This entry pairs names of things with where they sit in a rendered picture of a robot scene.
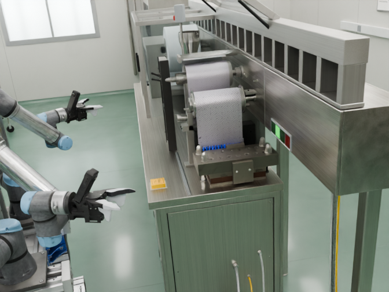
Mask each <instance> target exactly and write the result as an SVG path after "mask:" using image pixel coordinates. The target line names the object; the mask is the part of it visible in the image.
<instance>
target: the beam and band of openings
mask: <svg viewBox="0 0 389 292"><path fill-rule="evenodd" d="M207 3H209V4H210V5H211V6H212V7H213V8H214V9H215V10H216V13H215V12H214V11H213V10H212V9H211V8H210V7H209V6H207V5H206V4H205V3H204V2H203V1H201V0H188V4H189V7H190V8H192V9H194V10H200V12H203V13H206V14H209V15H210V14H213V15H214V33H215V37H216V38H217V39H219V40H221V41H222V42H224V43H226V44H228V45H229V46H231V47H233V48H235V49H239V50H240V51H242V53H244V54H245V55H247V56H248V57H250V58H252V59H254V60H256V61H257V62H259V63H261V64H263V65H264V66H266V67H267V68H269V69H271V70H273V71H275V72H276V73H278V74H280V75H282V76H283V77H285V78H287V79H289V80H290V81H292V82H294V83H295V84H297V85H299V86H301V87H302V88H304V89H306V90H308V91H309V92H311V93H313V94H315V95H316V96H318V97H320V98H321V99H323V100H325V101H327V102H328V103H330V104H332V105H334V106H335V107H337V108H339V109H341V110H342V109H348V108H357V107H364V105H365V103H364V90H365V76H366V64H367V63H368V57H369V43H370V37H369V36H363V35H358V34H353V33H350V32H345V31H340V30H334V29H331V28H326V27H321V26H318V25H312V24H307V23H303V22H299V21H294V20H289V19H283V18H280V19H275V20H272V19H267V18H264V17H260V18H262V19H263V20H264V21H265V22H266V23H267V24H268V25H269V29H267V28H266V27H265V26H264V25H263V24H262V23H261V22H260V21H259V20H258V19H256V18H255V17H254V16H253V15H251V14H247V13H243V12H238V11H235V10H230V9H226V8H221V7H219V6H217V5H216V4H214V3H211V2H207Z"/></svg>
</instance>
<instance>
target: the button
mask: <svg viewBox="0 0 389 292"><path fill-rule="evenodd" d="M151 187H152V189H156V188H164V187H166V184H165V180H164V178H156V179H151Z"/></svg>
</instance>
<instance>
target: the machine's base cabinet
mask: <svg viewBox="0 0 389 292"><path fill-rule="evenodd" d="M153 215H154V218H155V224H156V232H157V239H158V244H159V257H160V260H161V265H162V273H163V280H164V289H165V292H237V283H236V274H235V270H234V269H233V264H238V274H239V279H240V292H251V287H250V283H249V279H248V278H247V275H251V283H252V291H253V292H263V282H262V267H261V262H260V256H259V255H258V254H257V252H258V251H259V250H260V251H261V252H262V260H263V267H264V274H265V292H283V222H284V190H281V191H273V192H266V193H261V194H254V195H246V196H239V197H234V198H226V199H219V200H211V201H206V202H199V203H191V204H187V205H179V206H172V207H164V208H159V209H153Z"/></svg>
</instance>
